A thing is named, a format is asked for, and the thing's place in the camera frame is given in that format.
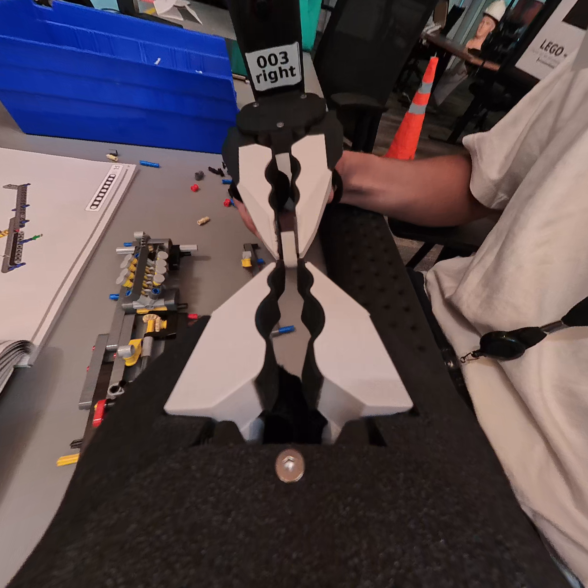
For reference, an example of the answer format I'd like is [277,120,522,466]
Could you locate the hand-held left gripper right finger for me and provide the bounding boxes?
[296,259,414,443]

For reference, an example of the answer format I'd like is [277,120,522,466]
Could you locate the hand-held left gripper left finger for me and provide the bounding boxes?
[164,263,286,443]

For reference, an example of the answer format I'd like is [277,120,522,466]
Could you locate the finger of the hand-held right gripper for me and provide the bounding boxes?
[289,134,333,258]
[239,142,282,260]

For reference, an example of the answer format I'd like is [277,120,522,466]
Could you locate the long dark grey lego beam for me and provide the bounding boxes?
[276,266,307,382]

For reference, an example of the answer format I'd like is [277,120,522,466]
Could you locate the person's right forearm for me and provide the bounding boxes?
[328,151,501,228]

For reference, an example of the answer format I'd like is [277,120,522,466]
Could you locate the scattered small lego pieces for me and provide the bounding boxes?
[105,149,239,227]

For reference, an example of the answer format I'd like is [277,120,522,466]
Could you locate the grey lego beam yellow piece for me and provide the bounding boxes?
[241,243,268,277]

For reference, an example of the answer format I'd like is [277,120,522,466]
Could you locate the partly built lego chassis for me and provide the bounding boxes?
[56,232,199,468]

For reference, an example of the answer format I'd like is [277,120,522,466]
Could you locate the person's right hand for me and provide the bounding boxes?
[234,198,266,247]

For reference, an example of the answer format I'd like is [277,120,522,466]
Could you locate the teal felt bag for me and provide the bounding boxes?
[299,0,338,52]

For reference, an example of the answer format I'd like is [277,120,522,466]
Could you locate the black dimpled mat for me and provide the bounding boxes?
[319,204,465,414]

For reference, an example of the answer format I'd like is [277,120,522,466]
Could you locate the white desk stand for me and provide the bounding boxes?
[146,0,203,25]

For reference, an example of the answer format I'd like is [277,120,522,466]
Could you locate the orange traffic cone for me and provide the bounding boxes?
[385,57,438,160]

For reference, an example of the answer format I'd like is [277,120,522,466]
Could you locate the blue plastic bin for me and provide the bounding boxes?
[0,0,240,154]

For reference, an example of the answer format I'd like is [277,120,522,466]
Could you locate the open instruction booklet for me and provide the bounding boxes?
[0,147,138,396]

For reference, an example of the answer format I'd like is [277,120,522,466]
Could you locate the mannequin head white helmet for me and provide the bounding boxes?
[466,0,507,51]

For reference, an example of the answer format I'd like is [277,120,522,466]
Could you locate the black white marker sign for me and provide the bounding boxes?
[514,0,588,82]

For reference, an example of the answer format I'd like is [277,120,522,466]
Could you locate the black lanyard strap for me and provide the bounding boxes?
[459,309,588,364]

